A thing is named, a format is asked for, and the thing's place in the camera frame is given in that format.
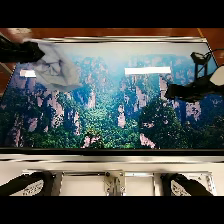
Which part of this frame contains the grey garment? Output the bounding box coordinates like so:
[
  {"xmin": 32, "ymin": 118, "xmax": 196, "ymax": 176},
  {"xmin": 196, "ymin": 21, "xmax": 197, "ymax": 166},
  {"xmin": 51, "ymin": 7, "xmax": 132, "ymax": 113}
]
[{"xmin": 22, "ymin": 38, "xmax": 83, "ymax": 93}]

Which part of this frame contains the silver frame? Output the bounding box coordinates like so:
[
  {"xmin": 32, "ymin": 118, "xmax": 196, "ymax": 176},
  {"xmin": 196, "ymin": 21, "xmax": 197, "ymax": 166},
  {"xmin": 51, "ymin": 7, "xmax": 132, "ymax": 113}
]
[{"xmin": 0, "ymin": 35, "xmax": 224, "ymax": 197}]

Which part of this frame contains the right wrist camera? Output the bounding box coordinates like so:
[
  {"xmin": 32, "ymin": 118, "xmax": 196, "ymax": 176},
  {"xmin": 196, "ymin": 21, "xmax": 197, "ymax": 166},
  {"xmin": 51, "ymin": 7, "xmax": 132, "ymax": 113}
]
[{"xmin": 190, "ymin": 51, "xmax": 212, "ymax": 80}]

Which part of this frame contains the black cable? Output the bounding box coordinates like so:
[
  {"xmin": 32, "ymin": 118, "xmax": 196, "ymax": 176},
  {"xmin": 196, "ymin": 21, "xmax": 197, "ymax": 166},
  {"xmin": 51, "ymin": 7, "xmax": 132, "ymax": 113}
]
[{"xmin": 207, "ymin": 47, "xmax": 224, "ymax": 58}]

